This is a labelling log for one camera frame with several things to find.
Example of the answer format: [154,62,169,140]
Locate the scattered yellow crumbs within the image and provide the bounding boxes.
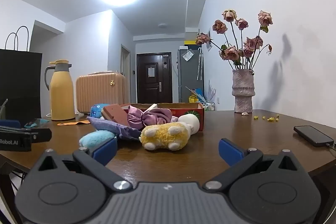
[253,114,280,122]

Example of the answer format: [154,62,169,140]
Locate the pink satin scrunchie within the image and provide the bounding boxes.
[127,105,173,133]

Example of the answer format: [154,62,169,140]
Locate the teal plastic wrapper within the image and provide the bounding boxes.
[25,119,49,128]

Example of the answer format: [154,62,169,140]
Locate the dark brown entrance door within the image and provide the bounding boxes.
[136,52,173,104]

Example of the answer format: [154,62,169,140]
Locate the brown sponge block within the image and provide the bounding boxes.
[101,103,131,126]

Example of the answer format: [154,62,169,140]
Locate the grey side door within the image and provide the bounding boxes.
[121,44,131,107]

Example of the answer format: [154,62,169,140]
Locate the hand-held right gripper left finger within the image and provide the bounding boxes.
[31,137,131,193]

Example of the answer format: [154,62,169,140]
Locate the peach ribbed suitcase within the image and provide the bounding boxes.
[76,71,127,114]

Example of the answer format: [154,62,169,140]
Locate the yellow plush toy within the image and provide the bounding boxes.
[139,121,192,152]

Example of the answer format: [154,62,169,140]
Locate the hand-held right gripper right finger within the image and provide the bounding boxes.
[205,138,308,192]

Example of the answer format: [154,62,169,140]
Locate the orange strap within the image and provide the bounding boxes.
[57,120,91,126]

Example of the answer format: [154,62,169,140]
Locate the pink textured vase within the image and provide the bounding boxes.
[231,69,256,113]

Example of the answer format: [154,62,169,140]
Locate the purple knitted cloth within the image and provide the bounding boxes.
[86,115,142,141]

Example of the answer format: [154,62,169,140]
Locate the orange cardboard box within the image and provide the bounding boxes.
[119,102,205,133]

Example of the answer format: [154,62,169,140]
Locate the cluttered storage cart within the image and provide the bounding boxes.
[185,79,216,111]

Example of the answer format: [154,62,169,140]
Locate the yellow thermos jug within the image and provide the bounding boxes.
[45,59,77,121]

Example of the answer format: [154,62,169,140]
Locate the white umbrella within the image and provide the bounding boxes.
[197,47,203,81]

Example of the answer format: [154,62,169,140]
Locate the black paper bag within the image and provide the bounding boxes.
[0,26,43,121]

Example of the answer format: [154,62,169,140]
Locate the dried pink roses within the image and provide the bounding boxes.
[195,9,274,71]

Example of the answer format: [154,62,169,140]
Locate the light blue plush toy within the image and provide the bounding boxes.
[79,130,116,148]

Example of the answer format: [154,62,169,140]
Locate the blue tissue pack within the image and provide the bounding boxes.
[90,103,111,120]

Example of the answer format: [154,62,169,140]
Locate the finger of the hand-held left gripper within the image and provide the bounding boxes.
[0,120,21,129]
[0,127,52,144]

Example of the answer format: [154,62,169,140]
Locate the grey refrigerator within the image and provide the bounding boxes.
[177,48,204,103]

